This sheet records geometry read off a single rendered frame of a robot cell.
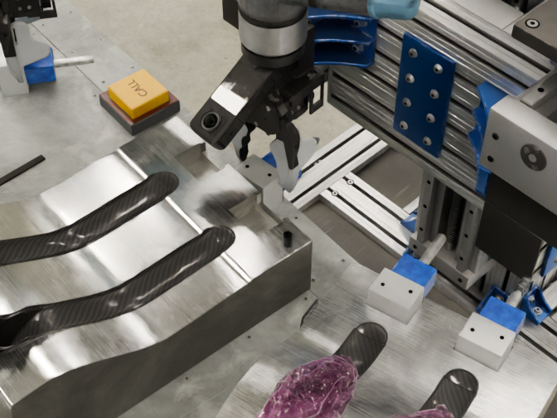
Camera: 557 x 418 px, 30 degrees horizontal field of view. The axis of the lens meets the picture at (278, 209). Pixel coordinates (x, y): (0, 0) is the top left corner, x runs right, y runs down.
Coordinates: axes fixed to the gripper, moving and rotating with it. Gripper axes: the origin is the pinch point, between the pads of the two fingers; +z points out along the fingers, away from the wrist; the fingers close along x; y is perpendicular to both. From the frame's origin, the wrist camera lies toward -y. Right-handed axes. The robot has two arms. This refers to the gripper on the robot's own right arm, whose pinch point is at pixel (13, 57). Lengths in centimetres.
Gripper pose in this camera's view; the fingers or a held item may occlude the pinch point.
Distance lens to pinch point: 149.1
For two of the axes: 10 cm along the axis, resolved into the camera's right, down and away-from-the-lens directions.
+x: -1.9, -7.4, 6.5
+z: 0.0, 6.6, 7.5
